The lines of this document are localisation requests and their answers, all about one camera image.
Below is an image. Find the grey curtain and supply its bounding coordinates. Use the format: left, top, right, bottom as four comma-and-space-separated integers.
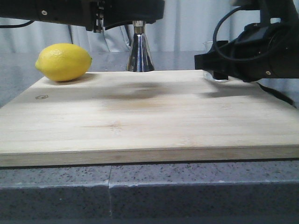
0, 0, 232, 53

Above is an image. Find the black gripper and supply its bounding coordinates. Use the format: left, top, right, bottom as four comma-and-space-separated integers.
194, 22, 299, 82
0, 0, 165, 32

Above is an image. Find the light wooden cutting board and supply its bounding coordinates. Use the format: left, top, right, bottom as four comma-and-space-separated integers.
0, 70, 299, 167

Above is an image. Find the steel double jigger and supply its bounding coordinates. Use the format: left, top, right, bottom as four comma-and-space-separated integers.
127, 21, 154, 72

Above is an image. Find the glass beaker with clear liquid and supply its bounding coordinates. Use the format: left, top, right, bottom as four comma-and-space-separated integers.
203, 41, 229, 83

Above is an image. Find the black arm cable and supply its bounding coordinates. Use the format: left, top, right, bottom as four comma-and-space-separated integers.
212, 4, 262, 62
0, 19, 35, 29

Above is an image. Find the yellow lemon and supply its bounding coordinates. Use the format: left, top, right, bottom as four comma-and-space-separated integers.
35, 43, 92, 82

